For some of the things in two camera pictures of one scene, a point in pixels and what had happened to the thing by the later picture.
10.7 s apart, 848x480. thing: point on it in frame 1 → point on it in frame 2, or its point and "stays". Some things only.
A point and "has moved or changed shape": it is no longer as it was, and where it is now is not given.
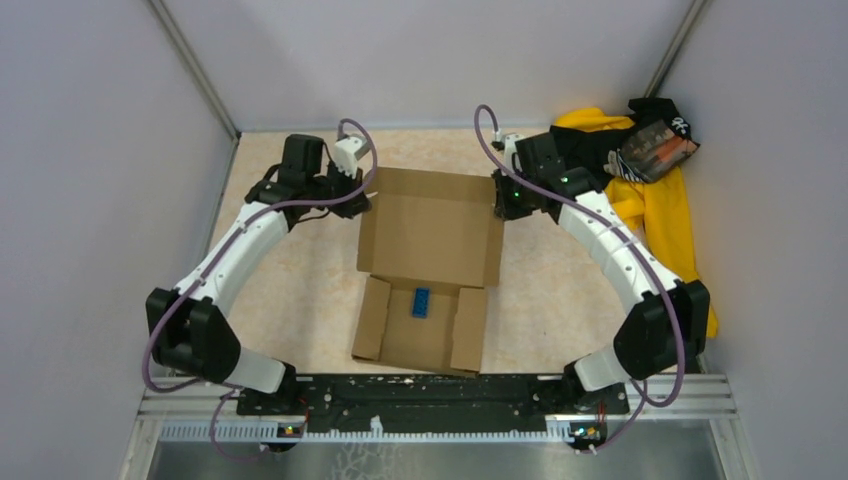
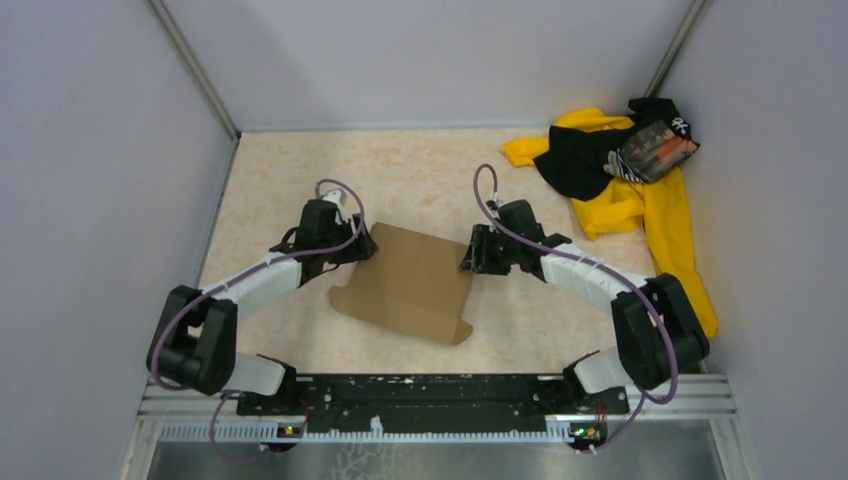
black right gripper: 504,209 → 478,258
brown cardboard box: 431,246 has moved or changed shape
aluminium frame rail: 680,399 stays
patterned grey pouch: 650,153 stays
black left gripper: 353,206 → 360,248
